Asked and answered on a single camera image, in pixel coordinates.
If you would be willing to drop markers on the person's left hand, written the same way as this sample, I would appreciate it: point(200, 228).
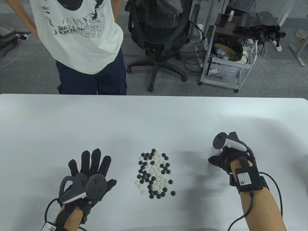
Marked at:
point(96, 164)

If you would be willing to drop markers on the person's right hand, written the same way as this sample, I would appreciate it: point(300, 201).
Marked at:
point(223, 161)

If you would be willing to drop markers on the mixed black white go stones pile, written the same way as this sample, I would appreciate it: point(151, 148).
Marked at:
point(156, 174)

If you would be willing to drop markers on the person's left forearm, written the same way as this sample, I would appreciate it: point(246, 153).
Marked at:
point(72, 216)

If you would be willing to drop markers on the person's right forearm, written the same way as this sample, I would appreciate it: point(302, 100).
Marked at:
point(264, 211)

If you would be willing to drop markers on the grey white left hand controller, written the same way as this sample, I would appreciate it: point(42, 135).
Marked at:
point(96, 184)

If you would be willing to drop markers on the grey white hand controller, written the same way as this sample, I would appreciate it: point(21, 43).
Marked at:
point(96, 184)
point(219, 140)

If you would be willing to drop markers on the grey white right hand controller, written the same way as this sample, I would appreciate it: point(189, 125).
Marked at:
point(219, 140)

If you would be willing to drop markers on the white utility cart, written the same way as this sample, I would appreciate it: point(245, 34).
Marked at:
point(221, 83)

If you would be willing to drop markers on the white power strip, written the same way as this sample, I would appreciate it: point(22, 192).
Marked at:
point(276, 45)

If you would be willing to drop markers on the black mesh office chair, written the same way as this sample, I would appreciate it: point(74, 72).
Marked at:
point(156, 51)

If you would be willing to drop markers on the grey metal floor foot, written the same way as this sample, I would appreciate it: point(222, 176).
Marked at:
point(298, 56)

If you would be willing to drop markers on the black cloth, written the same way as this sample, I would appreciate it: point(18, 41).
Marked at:
point(257, 21)

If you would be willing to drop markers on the small white bottle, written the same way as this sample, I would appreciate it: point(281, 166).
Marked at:
point(231, 16)

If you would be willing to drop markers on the floor socket box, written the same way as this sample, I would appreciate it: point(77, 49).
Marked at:
point(24, 36)

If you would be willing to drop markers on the tan shoe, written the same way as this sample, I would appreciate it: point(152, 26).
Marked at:
point(302, 33)

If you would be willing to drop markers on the black power adapter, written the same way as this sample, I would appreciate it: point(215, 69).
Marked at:
point(195, 13)

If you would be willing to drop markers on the white desk leg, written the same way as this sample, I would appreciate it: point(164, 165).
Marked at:
point(286, 16)

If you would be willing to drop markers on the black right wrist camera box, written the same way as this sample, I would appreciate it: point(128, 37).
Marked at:
point(249, 179)

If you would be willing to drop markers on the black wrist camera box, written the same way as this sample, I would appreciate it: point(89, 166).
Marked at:
point(249, 179)
point(50, 226)

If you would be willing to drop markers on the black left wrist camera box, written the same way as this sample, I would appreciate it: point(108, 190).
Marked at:
point(50, 226)

